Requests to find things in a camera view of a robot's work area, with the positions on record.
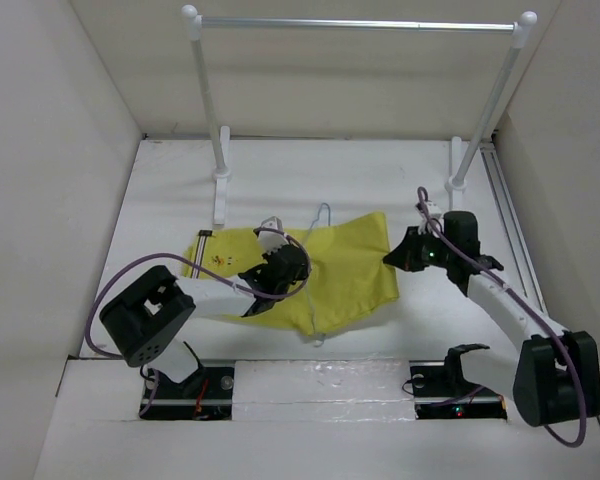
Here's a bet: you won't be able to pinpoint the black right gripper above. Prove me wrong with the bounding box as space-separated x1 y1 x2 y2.
382 225 454 272

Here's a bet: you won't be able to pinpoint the yellow-green trousers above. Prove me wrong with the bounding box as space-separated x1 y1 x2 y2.
184 211 399 336

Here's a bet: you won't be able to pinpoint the light blue wire hanger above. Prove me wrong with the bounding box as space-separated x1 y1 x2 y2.
302 202 332 348

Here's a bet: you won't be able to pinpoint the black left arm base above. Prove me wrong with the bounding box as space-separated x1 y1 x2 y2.
139 362 235 422

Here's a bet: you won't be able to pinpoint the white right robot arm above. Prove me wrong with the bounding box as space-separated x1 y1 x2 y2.
383 190 600 427

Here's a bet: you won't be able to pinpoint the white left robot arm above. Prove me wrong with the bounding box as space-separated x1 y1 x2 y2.
99 217 311 397

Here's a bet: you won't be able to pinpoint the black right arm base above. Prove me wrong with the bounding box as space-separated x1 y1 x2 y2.
402 343 508 421

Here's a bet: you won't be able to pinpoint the white and silver clothes rack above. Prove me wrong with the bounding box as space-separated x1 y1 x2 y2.
181 4 539 226

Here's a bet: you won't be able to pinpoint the aluminium rail at right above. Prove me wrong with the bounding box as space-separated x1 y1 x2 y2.
480 143 547 313

